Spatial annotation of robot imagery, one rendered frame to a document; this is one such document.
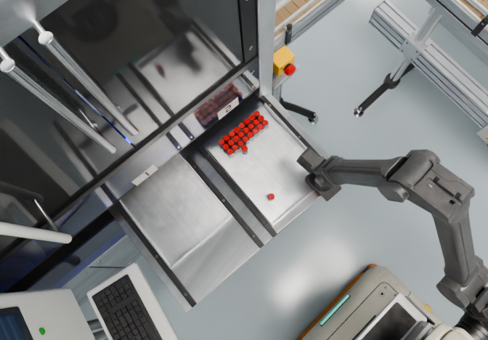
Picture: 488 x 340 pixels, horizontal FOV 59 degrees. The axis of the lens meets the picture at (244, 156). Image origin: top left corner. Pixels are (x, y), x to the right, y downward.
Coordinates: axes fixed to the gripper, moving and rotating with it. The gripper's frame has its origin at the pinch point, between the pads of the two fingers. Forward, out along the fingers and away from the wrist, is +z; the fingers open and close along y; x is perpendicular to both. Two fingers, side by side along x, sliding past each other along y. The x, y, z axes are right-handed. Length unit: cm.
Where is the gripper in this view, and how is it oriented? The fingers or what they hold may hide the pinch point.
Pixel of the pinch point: (319, 188)
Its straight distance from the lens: 145.6
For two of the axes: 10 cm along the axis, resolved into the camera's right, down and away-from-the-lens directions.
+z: 0.6, 2.7, 9.6
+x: -7.6, 6.3, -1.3
